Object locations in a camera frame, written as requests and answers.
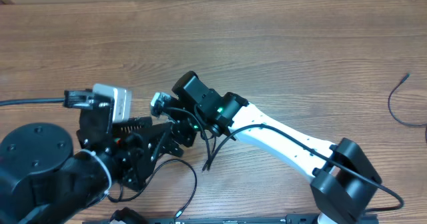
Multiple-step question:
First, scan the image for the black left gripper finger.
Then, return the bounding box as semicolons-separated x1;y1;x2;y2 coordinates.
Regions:
115;117;153;134
139;122;183;177

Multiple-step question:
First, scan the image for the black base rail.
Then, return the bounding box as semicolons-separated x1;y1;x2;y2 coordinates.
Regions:
83;206;378;224

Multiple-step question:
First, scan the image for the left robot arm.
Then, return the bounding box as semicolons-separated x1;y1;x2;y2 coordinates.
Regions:
1;87;193;223

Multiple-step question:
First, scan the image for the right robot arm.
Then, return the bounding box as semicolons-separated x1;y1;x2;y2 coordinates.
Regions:
172;71;382;223

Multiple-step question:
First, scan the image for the black usb cable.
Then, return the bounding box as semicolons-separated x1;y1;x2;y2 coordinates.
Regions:
106;130;218;218
387;72;427;144

